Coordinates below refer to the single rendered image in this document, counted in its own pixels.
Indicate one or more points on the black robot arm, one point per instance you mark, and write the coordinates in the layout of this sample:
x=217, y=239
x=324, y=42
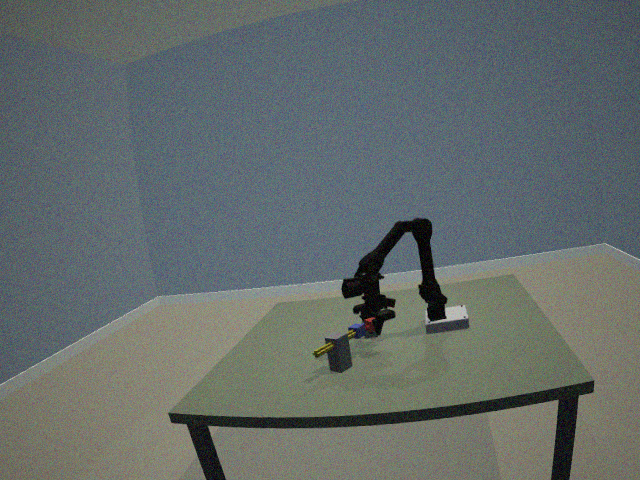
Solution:
x=371, y=264

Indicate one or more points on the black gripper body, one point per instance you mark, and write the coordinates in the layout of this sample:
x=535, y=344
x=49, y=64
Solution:
x=372, y=305

